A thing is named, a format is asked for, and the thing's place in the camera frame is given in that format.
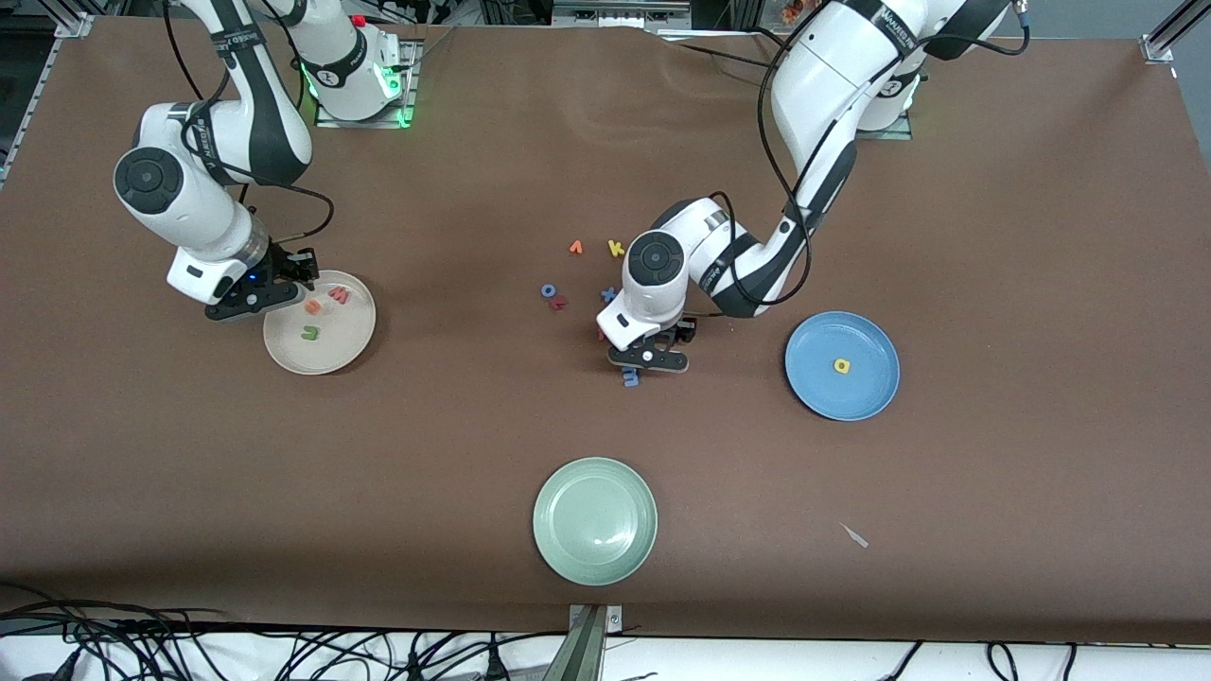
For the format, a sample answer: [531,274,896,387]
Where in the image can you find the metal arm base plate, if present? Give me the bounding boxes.
[315,40,419,130]
[856,112,914,141]

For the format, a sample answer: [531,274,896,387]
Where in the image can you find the tangled black cables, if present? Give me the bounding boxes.
[0,582,569,681]

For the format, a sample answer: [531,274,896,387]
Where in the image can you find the grey metal equipment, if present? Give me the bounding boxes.
[552,0,693,31]

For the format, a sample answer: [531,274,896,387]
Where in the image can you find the pale green round plate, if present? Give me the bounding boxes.
[533,458,658,586]

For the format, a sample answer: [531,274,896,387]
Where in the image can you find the brown table cover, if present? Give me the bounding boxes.
[0,17,1211,646]

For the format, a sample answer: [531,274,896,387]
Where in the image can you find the beige round plate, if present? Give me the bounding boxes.
[263,271,377,376]

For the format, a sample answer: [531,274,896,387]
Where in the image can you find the thin black cable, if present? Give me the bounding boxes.
[662,36,791,72]

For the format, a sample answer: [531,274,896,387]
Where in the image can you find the blue round plate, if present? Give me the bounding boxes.
[784,311,901,422]

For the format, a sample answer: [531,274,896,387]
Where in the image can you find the metal table bracket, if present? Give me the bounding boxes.
[542,604,624,681]

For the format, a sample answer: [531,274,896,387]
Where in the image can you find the aluminium frame profile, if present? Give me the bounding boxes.
[0,11,96,185]
[1140,0,1211,65]

